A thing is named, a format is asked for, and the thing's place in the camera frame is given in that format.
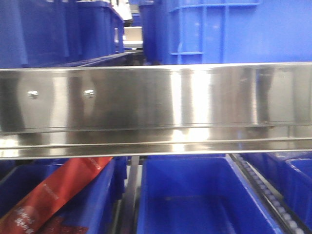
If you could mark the dark blue bin upper left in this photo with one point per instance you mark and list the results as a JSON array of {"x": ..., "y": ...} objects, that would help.
[{"x": 43, "y": 33}]

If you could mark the stainless steel shelf rail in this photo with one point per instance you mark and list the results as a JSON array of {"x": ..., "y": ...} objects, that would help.
[{"x": 155, "y": 110}]

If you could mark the dark blue bin lower centre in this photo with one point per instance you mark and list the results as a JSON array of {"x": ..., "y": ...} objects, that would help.
[{"x": 199, "y": 196}]

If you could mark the dark blue bin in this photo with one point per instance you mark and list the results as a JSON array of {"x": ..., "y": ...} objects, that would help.
[
  {"x": 88, "y": 212},
  {"x": 43, "y": 33},
  {"x": 298, "y": 191},
  {"x": 199, "y": 196}
]

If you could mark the metal divider rail left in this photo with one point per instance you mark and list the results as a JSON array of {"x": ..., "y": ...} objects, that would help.
[{"x": 129, "y": 201}]

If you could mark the light blue plastic crate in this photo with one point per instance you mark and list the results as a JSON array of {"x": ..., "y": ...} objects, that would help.
[{"x": 226, "y": 31}]

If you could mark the red snack package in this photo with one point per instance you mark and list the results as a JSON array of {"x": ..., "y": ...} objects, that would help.
[{"x": 38, "y": 206}]

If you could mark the roller track right of centre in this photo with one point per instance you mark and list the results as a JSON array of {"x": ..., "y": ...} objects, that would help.
[{"x": 287, "y": 220}]

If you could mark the dark blue bin lower left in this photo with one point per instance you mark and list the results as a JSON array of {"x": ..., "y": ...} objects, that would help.
[{"x": 88, "y": 212}]

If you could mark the dark blue bin lower right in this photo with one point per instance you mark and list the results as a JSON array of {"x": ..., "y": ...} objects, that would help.
[{"x": 298, "y": 191}]

